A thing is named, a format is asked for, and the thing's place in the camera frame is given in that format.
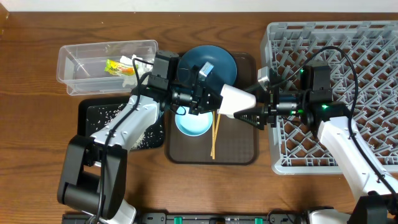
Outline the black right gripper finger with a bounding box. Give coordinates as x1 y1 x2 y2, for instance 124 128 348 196
233 106 267 130
244 83 264 93

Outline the white cup green inside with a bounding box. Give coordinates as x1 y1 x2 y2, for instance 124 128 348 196
218 84 256 119

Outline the light blue bowl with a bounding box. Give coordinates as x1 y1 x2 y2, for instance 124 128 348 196
175 106 213 137

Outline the white tissue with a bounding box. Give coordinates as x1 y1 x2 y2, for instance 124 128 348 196
119 55 154 88

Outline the pile of rice leftovers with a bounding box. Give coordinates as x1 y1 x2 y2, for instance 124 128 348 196
85 103 165 149

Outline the yellow green snack wrapper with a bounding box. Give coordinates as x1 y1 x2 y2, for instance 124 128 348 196
104 59 135 76

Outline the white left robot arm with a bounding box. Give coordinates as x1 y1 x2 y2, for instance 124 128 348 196
57 51 220 223

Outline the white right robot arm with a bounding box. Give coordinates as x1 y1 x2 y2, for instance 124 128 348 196
234 62 397 223

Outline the grey dishwasher rack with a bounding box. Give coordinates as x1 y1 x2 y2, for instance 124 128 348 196
261 21 397 175

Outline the clear plastic waste bin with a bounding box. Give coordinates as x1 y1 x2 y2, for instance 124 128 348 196
57 40 159 95

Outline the left wooden chopstick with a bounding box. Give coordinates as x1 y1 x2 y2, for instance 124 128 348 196
210 111 216 160

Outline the wooden chopstick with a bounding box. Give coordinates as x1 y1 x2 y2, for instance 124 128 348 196
211 114 221 160
210 111 216 160

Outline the right wooden chopstick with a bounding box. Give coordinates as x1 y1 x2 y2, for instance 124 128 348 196
211 114 221 160

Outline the dark blue plate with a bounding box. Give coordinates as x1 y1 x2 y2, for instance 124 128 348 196
177 45 238 94

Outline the brown serving tray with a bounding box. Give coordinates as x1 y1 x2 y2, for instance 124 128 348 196
164 51 259 166

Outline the black plastic tray bin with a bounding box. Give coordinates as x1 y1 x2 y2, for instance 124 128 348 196
77 96 165 149

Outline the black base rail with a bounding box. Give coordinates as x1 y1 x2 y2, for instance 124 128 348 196
62 207 312 224

